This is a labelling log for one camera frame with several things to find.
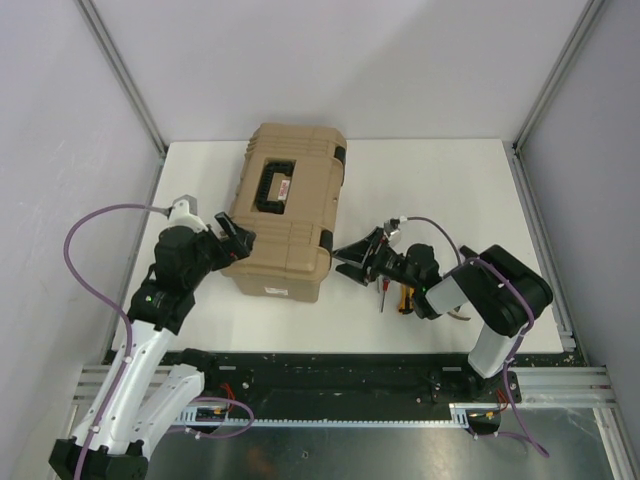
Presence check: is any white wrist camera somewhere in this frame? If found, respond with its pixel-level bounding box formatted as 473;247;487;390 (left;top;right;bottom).
383;216;408;247
168;194;207;233

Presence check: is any steel claw hammer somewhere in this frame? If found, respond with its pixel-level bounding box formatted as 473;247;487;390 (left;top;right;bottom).
447;307;471;321

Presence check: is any tan plastic tool box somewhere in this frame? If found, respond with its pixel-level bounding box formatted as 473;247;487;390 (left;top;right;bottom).
222;123;347;303

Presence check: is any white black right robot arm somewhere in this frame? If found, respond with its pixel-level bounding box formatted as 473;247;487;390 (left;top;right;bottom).
333;227;553;401

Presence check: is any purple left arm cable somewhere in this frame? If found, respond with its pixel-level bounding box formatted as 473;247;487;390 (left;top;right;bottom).
63;203;256;480

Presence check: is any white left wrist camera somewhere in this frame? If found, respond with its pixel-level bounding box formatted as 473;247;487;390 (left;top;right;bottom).
168;194;207;233

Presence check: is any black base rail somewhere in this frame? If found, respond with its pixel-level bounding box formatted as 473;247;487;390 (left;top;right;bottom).
102;349;524;407

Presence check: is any blue red handled screwdriver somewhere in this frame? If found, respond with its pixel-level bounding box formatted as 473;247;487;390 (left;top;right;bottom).
379;277;391;313

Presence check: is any yellow utility knife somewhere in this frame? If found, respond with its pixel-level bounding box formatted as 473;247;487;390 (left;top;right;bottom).
397;284;415;315

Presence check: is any aluminium frame rail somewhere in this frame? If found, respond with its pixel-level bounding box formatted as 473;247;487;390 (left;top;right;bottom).
74;364;616;436

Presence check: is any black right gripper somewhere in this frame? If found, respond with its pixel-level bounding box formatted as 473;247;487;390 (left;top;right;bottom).
331;226;419;289

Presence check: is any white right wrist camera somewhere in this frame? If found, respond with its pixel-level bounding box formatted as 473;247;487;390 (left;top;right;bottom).
383;216;408;247

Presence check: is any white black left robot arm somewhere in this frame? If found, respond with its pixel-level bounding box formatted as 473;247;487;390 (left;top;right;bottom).
49;205;256;479

